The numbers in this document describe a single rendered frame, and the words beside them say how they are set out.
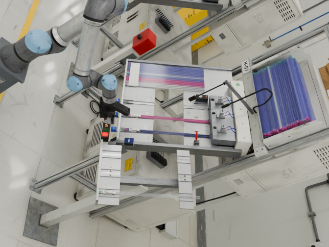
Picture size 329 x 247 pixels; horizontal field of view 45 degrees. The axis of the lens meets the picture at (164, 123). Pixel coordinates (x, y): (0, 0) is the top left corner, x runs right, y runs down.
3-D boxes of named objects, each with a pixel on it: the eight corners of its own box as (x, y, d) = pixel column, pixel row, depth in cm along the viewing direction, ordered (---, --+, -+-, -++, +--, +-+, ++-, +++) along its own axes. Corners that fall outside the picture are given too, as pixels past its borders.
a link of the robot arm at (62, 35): (28, 38, 202) (107, -17, 176) (47, 36, 215) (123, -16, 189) (39, 60, 203) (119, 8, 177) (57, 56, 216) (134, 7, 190)
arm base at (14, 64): (-4, 61, 192) (9, 52, 188) (3, 40, 201) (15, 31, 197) (22, 78, 202) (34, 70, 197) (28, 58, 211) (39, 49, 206)
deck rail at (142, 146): (115, 148, 223) (115, 142, 218) (116, 146, 225) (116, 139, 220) (239, 158, 228) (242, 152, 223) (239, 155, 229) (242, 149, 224)
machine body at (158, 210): (69, 201, 272) (138, 173, 242) (84, 122, 316) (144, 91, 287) (130, 234, 311) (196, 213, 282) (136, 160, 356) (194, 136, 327)
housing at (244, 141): (231, 156, 229) (237, 141, 219) (225, 95, 261) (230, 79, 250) (245, 157, 230) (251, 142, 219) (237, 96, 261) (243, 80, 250)
